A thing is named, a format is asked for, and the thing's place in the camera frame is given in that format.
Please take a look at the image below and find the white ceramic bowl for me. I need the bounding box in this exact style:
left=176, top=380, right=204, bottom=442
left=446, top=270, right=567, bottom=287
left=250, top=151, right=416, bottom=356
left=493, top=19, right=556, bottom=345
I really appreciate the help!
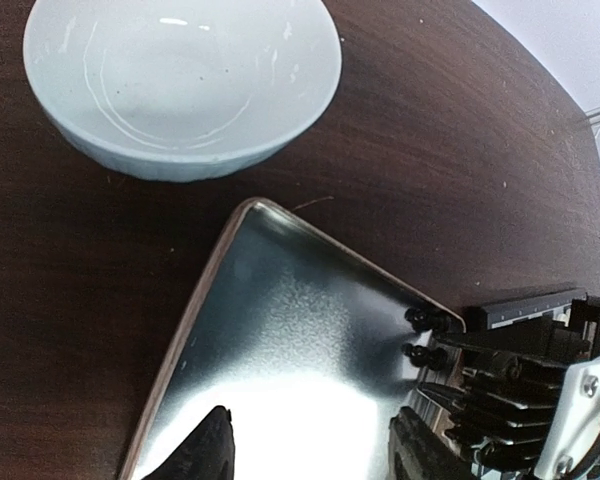
left=22, top=1, right=342, bottom=183

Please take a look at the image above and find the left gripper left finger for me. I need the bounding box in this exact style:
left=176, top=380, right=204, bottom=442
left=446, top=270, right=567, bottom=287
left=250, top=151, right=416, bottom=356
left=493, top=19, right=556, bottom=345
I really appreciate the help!
left=144, top=405, right=236, bottom=480

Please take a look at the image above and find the black grey chessboard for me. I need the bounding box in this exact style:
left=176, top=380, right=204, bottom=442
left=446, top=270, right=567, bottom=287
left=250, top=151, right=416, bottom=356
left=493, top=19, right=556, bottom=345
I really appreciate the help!
left=463, top=288, right=600, bottom=337

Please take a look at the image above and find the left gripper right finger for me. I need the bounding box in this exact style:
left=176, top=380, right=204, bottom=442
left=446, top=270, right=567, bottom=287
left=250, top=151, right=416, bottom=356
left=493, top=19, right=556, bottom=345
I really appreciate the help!
left=388, top=407, right=476, bottom=480

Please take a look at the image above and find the wooden rimmed black tray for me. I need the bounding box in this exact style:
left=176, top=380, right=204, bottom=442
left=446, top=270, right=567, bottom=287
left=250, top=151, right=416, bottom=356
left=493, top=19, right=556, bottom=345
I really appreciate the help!
left=120, top=198, right=449, bottom=479

